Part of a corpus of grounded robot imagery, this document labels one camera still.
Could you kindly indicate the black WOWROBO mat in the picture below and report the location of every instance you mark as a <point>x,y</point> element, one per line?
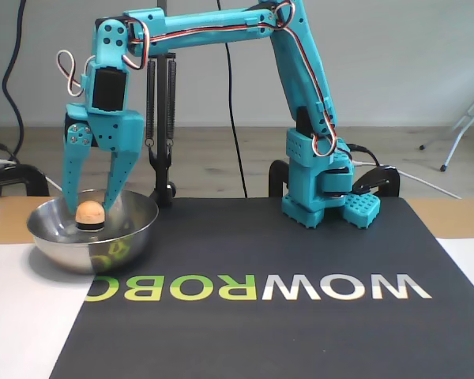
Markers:
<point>221,339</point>

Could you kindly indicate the black table clamp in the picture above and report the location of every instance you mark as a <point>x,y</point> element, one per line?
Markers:
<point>23,173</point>
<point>387,175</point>
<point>276,173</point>

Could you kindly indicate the white metal stand legs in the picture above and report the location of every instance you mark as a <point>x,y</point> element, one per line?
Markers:
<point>456,142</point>

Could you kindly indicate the black spring stand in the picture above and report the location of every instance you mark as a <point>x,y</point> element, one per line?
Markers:
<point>162,118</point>

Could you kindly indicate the teal gripper black servo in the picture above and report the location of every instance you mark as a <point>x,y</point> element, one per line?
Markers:
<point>111,132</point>

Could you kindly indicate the metal bowl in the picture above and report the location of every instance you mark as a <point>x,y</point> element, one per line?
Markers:
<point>102,252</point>

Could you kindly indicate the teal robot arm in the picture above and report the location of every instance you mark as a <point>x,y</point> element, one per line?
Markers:
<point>300,79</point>

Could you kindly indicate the orange ball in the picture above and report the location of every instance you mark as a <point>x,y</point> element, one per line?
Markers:
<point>89,213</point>

